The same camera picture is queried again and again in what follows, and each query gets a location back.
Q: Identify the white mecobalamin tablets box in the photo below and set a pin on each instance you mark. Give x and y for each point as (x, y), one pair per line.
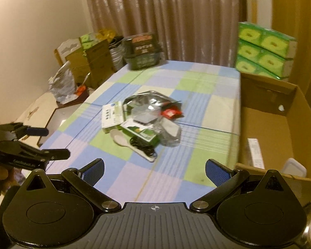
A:
(112, 116)

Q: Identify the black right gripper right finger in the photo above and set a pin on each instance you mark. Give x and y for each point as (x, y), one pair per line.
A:
(227, 183)

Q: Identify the brown cardboard box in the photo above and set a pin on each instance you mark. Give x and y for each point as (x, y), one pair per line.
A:
(277, 114)

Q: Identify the green white medicine box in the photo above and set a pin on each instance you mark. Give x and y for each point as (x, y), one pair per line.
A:
(144, 132)

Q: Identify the red snack packet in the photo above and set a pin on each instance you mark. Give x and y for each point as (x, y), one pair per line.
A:
(172, 113)

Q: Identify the white power adapter plug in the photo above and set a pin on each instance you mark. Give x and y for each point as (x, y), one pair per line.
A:
(293, 167)

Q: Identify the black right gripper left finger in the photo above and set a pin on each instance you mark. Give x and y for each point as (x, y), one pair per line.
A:
(83, 180)

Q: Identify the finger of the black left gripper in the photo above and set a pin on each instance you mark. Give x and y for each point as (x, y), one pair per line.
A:
(19, 130)
(29, 156)

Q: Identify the silver foil bag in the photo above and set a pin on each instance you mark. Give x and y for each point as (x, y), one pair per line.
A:
(153, 98)

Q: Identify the beige plastic spoon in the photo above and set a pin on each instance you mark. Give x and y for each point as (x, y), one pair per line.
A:
(119, 138)

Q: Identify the crumpled plastic bag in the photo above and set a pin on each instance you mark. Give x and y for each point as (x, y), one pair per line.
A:
(62, 85)

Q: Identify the green tissue box stack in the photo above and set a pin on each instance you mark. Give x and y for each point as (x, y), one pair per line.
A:
(264, 52)

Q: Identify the checkered tablecloth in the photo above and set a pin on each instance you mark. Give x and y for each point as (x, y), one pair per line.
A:
(209, 128)

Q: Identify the brown curtain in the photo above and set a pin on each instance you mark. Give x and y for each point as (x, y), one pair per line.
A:
(204, 31)

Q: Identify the clear plastic bag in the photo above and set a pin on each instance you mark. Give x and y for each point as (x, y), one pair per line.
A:
(169, 132)

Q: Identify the clear plastic case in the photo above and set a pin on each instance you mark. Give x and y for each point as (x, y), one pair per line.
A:
(145, 114)

